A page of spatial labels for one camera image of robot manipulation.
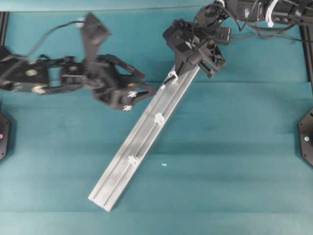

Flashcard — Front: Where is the black USB cable with plug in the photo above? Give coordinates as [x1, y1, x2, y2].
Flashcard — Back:
[160, 72, 186, 90]

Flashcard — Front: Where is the black USB hub power cable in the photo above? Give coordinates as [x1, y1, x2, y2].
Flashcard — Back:
[229, 22, 306, 43]

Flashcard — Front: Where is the black right frame post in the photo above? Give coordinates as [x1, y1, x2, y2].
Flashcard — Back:
[300, 26, 313, 83]

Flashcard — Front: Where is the black multi-port USB hub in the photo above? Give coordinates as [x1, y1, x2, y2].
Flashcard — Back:
[215, 27, 232, 45]

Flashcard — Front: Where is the black frame post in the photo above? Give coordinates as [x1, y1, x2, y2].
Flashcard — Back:
[0, 12, 9, 47]
[300, 26, 313, 83]

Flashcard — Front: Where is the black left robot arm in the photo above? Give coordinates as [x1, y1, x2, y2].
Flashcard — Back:
[0, 46, 157, 111]

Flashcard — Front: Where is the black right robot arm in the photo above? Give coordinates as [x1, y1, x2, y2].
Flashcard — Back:
[163, 0, 313, 77]

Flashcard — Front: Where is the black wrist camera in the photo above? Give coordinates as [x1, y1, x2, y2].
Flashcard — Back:
[80, 12, 112, 64]
[163, 19, 195, 60]

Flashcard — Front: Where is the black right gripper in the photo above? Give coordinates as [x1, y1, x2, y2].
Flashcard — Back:
[175, 36, 225, 78]

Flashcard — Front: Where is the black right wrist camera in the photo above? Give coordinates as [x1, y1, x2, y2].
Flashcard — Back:
[163, 19, 195, 60]

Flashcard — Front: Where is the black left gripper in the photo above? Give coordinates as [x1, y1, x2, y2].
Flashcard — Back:
[81, 54, 157, 110]

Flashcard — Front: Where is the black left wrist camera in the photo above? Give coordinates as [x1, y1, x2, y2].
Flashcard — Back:
[80, 12, 112, 64]

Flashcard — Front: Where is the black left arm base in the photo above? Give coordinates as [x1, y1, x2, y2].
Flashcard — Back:
[0, 112, 11, 160]

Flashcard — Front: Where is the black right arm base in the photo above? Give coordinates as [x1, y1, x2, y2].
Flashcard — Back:
[298, 108, 313, 166]

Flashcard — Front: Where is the black left frame post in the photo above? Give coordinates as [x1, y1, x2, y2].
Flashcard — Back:
[0, 12, 9, 47]

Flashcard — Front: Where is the long aluminium extrusion rail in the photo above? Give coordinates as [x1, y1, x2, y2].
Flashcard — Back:
[88, 67, 200, 212]

